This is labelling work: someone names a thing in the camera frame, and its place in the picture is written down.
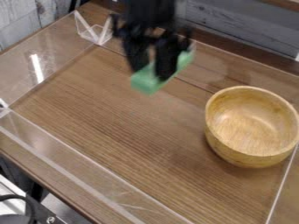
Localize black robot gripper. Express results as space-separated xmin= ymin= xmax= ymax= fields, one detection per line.
xmin=109 ymin=0 xmax=182 ymax=81

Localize green rectangular block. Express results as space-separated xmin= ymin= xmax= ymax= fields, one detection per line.
xmin=131 ymin=50 xmax=195 ymax=95

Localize brown wooden bowl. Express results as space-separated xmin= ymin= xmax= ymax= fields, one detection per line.
xmin=204 ymin=86 xmax=299 ymax=169

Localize clear acrylic corner bracket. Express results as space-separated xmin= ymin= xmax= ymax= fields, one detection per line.
xmin=73 ymin=11 xmax=112 ymax=46

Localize clear acrylic tray wall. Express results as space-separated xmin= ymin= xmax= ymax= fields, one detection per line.
xmin=0 ymin=5 xmax=299 ymax=224

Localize black cable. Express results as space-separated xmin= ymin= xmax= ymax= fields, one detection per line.
xmin=0 ymin=194 xmax=36 ymax=224

